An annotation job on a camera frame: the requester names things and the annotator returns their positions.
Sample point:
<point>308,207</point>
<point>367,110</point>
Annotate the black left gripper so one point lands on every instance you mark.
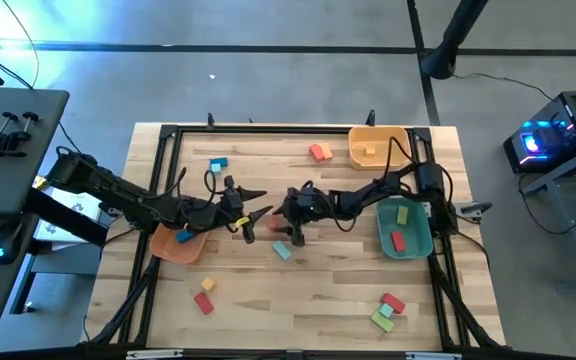
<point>233,210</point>

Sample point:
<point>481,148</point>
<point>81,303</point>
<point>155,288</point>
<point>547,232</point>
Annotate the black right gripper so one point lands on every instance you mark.
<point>304,207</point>

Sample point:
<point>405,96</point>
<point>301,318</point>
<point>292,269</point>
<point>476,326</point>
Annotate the red block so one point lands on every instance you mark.
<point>273,222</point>
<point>394,302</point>
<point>398,241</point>
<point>203,303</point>

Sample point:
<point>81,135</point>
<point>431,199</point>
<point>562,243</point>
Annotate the light teal long block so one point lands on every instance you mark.
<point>281,250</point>

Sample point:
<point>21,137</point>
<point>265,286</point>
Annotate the light teal small cube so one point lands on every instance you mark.
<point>215,168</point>
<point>385,310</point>

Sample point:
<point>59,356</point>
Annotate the red-orange block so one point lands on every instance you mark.
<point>316,153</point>

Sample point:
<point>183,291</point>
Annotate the blue block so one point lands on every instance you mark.
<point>222,161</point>
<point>184,236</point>

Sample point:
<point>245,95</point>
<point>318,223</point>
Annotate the tan orange block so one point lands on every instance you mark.
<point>327,151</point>

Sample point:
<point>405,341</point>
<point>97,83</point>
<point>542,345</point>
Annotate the yellow small cube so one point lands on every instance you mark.
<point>207,284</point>

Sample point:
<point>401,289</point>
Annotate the orange small cube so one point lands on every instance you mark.
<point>369,150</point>

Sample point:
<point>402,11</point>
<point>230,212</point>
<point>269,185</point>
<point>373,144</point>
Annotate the green long block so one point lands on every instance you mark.
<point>402,215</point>

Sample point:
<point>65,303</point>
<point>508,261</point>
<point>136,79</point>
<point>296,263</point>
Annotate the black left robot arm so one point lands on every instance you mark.
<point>123,195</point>

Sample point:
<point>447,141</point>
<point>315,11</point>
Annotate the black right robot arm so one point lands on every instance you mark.
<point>368,194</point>

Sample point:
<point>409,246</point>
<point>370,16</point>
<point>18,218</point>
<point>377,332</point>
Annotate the black table edge clamp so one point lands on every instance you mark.
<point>370,119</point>
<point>210,121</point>

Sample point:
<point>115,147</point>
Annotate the salmon orange plastic bin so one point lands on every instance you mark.
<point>168,250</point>

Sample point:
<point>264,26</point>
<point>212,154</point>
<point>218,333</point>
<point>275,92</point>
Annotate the yellow plastic bin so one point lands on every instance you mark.
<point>393,160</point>

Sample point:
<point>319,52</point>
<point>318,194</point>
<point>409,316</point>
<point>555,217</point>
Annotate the teal plastic bin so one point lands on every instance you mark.
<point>418,235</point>

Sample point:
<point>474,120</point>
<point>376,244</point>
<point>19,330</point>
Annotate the black floor tape strip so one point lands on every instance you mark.
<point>425,90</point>
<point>218,48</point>

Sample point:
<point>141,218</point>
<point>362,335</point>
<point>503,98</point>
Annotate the white printed booklet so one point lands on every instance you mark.
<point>75,205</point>

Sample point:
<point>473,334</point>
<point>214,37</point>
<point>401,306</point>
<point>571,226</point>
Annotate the black desk support bar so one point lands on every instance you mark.
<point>63,215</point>

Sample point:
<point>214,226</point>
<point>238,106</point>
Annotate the small yellow tag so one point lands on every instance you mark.
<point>40,183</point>

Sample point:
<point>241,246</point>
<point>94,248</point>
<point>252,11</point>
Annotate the black pole stand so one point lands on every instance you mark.
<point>448,50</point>

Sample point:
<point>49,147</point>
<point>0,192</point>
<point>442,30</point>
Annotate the black computer mouse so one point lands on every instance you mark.
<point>10,235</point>

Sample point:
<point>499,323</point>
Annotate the grey metal stand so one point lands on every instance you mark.
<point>575,235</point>

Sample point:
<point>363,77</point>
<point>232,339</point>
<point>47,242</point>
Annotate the black metal table frame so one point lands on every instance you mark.
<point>268,129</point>

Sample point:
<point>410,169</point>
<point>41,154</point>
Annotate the silver metal bracket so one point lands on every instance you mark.
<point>433,356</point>
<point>154,354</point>

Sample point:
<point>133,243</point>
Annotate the grey arm base bracket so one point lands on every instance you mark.
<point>473,207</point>

